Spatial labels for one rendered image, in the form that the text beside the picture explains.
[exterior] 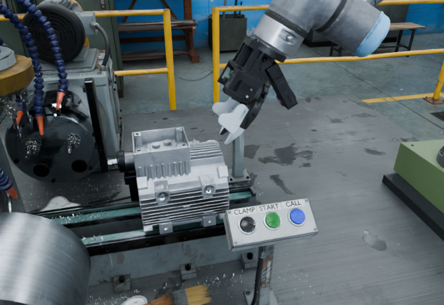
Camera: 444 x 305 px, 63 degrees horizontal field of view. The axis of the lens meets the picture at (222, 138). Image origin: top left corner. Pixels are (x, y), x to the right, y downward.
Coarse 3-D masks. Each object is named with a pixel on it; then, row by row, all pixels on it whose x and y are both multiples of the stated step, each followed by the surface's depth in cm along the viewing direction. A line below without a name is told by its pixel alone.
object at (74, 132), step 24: (48, 96) 97; (72, 96) 101; (24, 120) 93; (48, 120) 94; (72, 120) 96; (24, 144) 96; (48, 144) 98; (72, 144) 95; (24, 168) 100; (48, 168) 100; (72, 168) 102
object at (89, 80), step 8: (88, 80) 84; (88, 88) 84; (88, 96) 85; (96, 96) 88; (96, 104) 86; (96, 112) 87; (96, 120) 88; (96, 128) 89; (96, 136) 90; (96, 144) 91; (104, 144) 93; (104, 152) 93; (104, 160) 94; (104, 168) 95
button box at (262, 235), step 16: (240, 208) 70; (256, 208) 70; (272, 208) 70; (288, 208) 71; (304, 208) 71; (256, 224) 68; (288, 224) 69; (304, 224) 70; (240, 240) 67; (256, 240) 67; (272, 240) 68; (288, 240) 71
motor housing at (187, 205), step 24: (192, 144) 88; (216, 144) 86; (192, 168) 82; (216, 168) 82; (144, 192) 78; (192, 192) 79; (216, 192) 81; (144, 216) 79; (168, 216) 80; (192, 216) 82; (216, 216) 91
